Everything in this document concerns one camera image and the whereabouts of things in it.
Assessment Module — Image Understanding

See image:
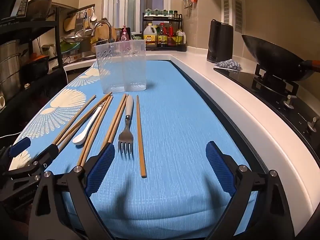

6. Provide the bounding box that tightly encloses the black metal shelf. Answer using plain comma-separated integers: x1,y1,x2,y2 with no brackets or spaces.
0,4,68,87

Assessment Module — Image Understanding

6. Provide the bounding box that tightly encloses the black spice rack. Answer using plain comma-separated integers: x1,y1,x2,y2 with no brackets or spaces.
142,12,188,53

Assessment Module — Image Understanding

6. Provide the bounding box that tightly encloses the black electric kettle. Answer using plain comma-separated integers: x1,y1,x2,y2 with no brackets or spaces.
206,19,234,64

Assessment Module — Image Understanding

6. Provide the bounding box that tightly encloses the metal mixing bowl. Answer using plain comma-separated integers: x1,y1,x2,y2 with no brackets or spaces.
62,35,91,43

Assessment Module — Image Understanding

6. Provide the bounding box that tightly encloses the white wall socket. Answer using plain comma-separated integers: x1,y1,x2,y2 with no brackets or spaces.
41,44,56,57

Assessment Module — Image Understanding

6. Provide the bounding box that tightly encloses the clear plastic utensil holder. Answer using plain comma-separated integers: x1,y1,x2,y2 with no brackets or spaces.
94,39,147,94

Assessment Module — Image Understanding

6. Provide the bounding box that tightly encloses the row of spice jars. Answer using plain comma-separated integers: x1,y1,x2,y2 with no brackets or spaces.
144,8,179,16

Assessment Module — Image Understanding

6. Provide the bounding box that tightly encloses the yellow cooking oil jug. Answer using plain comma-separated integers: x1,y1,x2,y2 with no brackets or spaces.
143,23,158,49

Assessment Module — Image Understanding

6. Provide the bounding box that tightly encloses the metal fork with pale handle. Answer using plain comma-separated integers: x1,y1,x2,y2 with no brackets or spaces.
118,96,135,156

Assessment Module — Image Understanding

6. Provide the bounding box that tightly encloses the hanging wooden cutting board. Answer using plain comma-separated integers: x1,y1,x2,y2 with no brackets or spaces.
63,15,77,32

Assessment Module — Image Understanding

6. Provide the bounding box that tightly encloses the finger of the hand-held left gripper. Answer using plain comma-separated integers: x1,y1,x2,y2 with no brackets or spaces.
0,137,32,167
2,143,59,181

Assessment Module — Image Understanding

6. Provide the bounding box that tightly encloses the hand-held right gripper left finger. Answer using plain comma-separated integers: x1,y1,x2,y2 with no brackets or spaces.
30,143,116,240

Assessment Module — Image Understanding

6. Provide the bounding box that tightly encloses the white spoon with striped handle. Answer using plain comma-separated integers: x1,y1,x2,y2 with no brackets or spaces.
73,100,107,145

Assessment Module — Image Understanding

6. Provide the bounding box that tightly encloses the blue shell patterned mat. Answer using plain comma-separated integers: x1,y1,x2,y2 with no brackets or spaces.
9,60,266,239

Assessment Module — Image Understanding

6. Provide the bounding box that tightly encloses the white cable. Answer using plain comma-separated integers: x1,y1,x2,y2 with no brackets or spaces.
63,63,70,86

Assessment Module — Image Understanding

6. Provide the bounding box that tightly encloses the dark sauce bottle yellow label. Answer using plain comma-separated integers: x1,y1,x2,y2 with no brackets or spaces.
157,23,169,48

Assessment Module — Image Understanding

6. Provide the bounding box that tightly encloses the black cooking pot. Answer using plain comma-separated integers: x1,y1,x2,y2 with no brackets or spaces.
21,53,51,81

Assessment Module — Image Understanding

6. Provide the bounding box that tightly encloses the black burner grate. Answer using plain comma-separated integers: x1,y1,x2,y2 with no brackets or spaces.
252,64,299,98

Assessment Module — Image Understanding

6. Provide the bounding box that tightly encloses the black hanging rail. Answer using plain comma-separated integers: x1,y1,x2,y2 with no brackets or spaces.
67,3,96,16

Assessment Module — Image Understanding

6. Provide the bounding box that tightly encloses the green drain basket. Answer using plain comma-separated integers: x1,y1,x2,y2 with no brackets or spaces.
60,41,82,56

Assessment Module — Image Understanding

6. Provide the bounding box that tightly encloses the wide wall vent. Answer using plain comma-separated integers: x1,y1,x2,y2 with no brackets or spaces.
234,0,243,33

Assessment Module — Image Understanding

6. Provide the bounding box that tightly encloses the grey dish cloth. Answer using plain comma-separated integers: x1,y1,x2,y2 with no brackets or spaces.
214,59,243,71

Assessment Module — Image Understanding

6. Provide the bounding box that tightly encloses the dark bowl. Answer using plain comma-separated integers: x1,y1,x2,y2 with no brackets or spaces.
26,0,53,21

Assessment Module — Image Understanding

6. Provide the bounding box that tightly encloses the oil bottle with white spout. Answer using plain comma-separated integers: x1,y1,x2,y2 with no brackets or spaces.
176,30,187,46

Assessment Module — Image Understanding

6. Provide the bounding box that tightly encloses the red sauce bottle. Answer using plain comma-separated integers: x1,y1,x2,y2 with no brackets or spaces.
168,24,176,46

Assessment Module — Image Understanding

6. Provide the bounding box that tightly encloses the metal stove knob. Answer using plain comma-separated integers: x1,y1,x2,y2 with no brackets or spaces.
306,117,320,133
283,95,298,109

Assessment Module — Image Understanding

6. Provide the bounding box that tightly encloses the chrome kitchen faucet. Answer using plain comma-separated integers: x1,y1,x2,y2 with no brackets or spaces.
91,20,113,43

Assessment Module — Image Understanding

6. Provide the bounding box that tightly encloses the round wooden cutting board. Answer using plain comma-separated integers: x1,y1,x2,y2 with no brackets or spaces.
96,25,117,41

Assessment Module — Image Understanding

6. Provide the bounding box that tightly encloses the white framed window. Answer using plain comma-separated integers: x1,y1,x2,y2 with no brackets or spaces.
103,0,166,34

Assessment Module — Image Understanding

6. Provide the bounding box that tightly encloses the black glass gas stove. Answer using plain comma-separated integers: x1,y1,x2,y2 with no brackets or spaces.
213,64,320,161

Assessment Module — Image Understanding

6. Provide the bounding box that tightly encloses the black wok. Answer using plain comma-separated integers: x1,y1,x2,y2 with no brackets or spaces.
241,34,320,82

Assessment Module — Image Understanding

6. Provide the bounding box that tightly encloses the narrow wall vent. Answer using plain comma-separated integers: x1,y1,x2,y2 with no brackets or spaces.
223,0,230,24

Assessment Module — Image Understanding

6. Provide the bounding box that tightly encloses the stainless steel stock pot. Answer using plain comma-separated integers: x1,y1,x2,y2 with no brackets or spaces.
0,39,22,101

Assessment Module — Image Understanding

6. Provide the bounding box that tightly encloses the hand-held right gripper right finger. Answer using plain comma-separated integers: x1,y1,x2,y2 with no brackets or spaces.
205,141,296,240

